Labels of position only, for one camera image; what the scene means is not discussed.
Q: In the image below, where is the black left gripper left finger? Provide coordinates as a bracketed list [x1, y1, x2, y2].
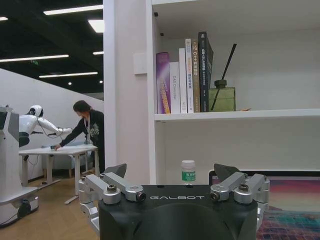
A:
[77, 163, 148, 236]

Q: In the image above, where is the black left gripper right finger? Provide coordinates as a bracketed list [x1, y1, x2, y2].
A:
[209, 163, 271, 227]

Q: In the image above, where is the clear bottle green label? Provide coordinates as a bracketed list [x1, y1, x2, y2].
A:
[180, 159, 197, 186]

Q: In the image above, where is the person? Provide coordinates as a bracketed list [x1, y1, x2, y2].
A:
[53, 99, 106, 174]

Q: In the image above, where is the white desk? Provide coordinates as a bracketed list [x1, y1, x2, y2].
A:
[18, 145, 100, 205]

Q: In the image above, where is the white bookshelf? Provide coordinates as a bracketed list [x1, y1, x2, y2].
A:
[146, 0, 320, 186]

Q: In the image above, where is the colourful patterned mat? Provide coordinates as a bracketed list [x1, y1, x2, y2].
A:
[256, 209, 320, 240]

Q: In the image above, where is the green diffuser bottle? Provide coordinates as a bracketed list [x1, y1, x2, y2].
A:
[207, 79, 237, 112]

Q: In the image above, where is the white wheeled humanoid robot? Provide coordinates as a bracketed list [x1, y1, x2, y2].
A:
[0, 104, 74, 228]

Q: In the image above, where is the gold brown book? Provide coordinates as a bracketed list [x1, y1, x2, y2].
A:
[191, 38, 202, 113]

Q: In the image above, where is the short white book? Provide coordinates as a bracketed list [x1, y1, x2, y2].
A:
[169, 61, 182, 114]

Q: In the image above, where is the purple book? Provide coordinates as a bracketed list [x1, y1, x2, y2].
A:
[155, 51, 172, 115]

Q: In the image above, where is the tall plain white book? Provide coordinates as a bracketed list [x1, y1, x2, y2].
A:
[178, 47, 189, 114]

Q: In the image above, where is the tall black book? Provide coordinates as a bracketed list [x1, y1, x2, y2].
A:
[197, 31, 214, 113]

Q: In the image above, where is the long ceiling light strip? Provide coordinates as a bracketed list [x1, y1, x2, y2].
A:
[43, 4, 104, 16]
[38, 71, 99, 79]
[0, 54, 70, 64]

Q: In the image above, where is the black reed stick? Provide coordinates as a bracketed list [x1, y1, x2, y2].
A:
[210, 43, 238, 111]

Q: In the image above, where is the square ceiling light panel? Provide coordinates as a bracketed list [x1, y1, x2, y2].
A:
[87, 19, 105, 34]

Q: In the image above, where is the pale wall switch panel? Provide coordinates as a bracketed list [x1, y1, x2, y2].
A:
[132, 52, 147, 76]

